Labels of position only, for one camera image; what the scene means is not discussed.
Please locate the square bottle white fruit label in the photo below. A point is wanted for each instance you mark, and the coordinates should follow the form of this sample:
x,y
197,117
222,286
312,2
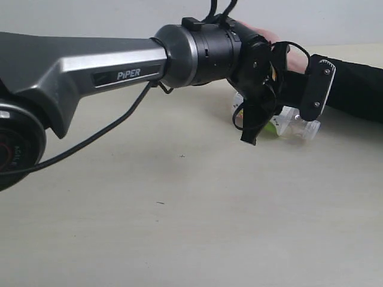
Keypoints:
x,y
288,124

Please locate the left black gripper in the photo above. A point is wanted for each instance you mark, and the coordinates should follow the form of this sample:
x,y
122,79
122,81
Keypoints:
x,y
259,77

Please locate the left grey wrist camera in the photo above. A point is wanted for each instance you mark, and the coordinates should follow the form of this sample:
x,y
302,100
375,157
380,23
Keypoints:
x,y
319,82

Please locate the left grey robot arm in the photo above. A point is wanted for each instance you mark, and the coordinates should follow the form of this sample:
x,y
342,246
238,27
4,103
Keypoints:
x,y
43,78

